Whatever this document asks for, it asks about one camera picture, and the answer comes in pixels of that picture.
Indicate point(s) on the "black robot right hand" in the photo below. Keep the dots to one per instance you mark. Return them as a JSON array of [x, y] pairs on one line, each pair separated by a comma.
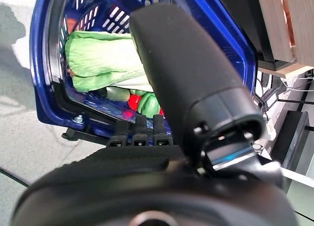
[[186, 71]]

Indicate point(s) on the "green napa cabbage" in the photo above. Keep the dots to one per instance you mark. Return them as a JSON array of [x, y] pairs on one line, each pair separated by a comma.
[[103, 54], [110, 82]]

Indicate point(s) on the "blue plastic shopping basket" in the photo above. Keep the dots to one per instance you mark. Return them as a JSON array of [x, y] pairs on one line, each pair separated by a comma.
[[35, 64]]

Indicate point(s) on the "wooden display stand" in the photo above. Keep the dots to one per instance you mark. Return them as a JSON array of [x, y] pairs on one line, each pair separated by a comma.
[[294, 27]]

